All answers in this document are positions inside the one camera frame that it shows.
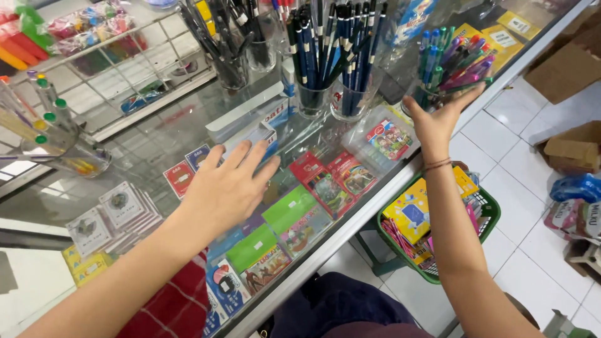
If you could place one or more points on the person's right hand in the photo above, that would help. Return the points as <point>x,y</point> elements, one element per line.
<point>434,131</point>

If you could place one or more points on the person's left hand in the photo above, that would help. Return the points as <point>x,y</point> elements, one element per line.
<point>225,197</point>

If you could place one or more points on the clear glass pen cup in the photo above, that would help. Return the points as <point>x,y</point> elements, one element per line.
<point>429,101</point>

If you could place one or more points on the clear plastic pack cartoon print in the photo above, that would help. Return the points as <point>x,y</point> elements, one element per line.
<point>389,138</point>

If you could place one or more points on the blue playing card pack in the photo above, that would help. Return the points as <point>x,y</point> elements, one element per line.
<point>197,157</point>

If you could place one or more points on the red playing card pack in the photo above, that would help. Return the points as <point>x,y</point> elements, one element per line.
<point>178,180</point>

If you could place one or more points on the green flat box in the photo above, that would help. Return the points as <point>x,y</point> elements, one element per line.
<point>291,209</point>
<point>251,249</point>

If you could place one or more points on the yellow card packet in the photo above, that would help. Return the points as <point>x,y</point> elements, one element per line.
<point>465,180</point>

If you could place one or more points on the bunch of coloured gel pens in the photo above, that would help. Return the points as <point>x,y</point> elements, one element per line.
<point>450,65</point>

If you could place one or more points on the small white blue box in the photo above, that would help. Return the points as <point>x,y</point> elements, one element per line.
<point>257,135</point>

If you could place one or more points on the wide glass pencil cup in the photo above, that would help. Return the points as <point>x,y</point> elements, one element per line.
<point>361,101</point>

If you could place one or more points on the long white blue-print box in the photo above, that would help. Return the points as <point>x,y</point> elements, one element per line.
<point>244,117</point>

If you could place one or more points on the cartoon print crayon box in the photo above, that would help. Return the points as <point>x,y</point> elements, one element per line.
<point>305,232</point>
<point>265,270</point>

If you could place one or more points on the yellow blue-print box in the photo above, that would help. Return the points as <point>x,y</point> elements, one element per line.
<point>408,211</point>

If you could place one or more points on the blue printed packets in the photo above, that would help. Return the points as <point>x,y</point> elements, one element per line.
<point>227,286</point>

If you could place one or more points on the red coloured pencil box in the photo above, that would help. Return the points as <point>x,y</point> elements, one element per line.
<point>324,187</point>
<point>357,176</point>

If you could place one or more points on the green plastic basket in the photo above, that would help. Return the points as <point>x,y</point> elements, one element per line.
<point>488,211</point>

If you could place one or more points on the yellow labelled packet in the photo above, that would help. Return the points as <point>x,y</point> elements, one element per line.
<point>502,42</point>
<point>519,24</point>

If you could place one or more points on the bundle of pink pens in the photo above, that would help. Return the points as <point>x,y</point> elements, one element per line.
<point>399,239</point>

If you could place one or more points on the blue white plastic packet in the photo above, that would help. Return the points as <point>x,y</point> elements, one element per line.
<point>413,18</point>

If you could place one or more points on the bunch of blue pencils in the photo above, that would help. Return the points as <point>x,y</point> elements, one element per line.
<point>361,42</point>
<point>310,51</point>

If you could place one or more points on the glass display counter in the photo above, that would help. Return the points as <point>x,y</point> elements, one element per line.
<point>328,249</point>

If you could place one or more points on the red checked cloth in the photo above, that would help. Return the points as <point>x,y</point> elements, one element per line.
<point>173,305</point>

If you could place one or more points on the glass cup for black pens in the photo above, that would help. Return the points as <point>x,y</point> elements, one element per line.
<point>232,73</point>

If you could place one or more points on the narrow glass pencil cup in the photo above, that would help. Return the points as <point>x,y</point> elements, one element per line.
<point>311,101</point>

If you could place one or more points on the open brown cardboard box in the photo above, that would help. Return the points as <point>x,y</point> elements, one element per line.
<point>570,150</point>

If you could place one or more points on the green plastic stool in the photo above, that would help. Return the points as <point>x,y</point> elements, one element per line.
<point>371,256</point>

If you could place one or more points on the large glass jar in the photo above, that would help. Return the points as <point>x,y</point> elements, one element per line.
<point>89,159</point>

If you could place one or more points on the large brown cardboard box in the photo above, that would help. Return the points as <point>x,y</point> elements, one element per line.
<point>563,65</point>

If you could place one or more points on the small clear glass cup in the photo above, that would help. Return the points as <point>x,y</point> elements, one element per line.
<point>262,56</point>

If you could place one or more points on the blue plastic bag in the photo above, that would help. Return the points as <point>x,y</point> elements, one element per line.
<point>577,187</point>

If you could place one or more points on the yellow small boxes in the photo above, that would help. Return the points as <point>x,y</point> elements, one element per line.
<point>87,267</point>

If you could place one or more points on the person's dark blue trousers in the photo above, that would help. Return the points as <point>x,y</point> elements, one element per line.
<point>338,305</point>

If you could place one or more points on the bag of printed packets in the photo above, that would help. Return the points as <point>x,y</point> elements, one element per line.
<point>573,220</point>

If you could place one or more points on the bunch of black pens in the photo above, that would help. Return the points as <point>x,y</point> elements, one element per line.
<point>211,33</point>

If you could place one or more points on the bunch of dark pens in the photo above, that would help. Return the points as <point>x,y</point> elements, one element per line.
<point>258,23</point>

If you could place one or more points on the wooden crate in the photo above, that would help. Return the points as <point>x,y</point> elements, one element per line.
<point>582,260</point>

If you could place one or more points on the bunch of green-capped pens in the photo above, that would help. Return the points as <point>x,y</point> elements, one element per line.
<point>47,112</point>

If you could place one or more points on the clear bags of coloured items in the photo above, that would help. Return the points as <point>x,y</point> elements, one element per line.
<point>94,28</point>

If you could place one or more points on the pale green box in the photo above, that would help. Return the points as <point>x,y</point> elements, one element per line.
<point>566,328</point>

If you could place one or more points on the row of bright marker pens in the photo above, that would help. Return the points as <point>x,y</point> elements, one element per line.
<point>21,42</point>

